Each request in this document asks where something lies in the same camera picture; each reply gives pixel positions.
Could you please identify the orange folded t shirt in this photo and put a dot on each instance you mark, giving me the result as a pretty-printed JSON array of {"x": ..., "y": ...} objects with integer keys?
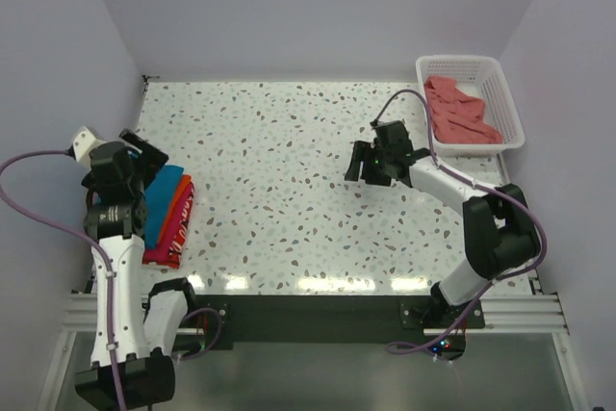
[{"x": 176, "y": 210}]

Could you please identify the salmon pink t shirt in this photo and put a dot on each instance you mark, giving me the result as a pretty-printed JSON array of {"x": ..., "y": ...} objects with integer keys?
[{"x": 457, "y": 118}]

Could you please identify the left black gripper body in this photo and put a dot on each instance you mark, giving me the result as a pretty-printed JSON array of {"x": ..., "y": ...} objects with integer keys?
[{"x": 143, "y": 176}]

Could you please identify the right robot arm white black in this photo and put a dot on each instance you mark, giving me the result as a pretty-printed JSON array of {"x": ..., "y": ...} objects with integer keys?
[{"x": 499, "y": 234}]

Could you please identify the magenta folded t shirt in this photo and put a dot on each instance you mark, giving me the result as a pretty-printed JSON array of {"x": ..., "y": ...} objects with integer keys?
[{"x": 168, "y": 256}]

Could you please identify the aluminium rail frame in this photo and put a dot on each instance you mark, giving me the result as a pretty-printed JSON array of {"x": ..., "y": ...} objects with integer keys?
[{"x": 502, "y": 314}]

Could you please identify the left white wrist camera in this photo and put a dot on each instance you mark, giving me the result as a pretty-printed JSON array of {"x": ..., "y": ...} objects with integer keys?
[{"x": 85, "y": 140}]

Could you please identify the blue t shirt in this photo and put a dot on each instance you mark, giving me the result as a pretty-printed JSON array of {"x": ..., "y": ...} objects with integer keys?
[{"x": 158, "y": 196}]

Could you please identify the white plastic basket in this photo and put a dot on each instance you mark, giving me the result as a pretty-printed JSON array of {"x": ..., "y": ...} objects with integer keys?
[{"x": 482, "y": 77}]

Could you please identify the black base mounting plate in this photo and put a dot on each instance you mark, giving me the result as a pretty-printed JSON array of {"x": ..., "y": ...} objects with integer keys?
[{"x": 404, "y": 324}]

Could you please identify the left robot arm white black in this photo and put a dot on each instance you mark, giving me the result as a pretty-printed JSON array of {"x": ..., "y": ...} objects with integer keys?
[{"x": 131, "y": 362}]

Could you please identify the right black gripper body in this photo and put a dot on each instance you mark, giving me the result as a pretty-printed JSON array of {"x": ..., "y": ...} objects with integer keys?
[{"x": 374, "y": 168}]

